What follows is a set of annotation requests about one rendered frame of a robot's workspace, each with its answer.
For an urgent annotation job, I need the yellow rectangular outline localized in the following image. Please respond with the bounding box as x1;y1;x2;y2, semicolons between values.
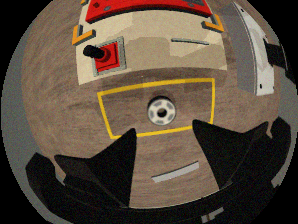
97;77;216;140

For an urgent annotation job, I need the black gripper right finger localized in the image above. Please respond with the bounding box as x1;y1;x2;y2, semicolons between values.
193;120;269;189

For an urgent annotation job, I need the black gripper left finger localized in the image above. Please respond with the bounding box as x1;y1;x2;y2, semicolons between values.
55;128;137;208

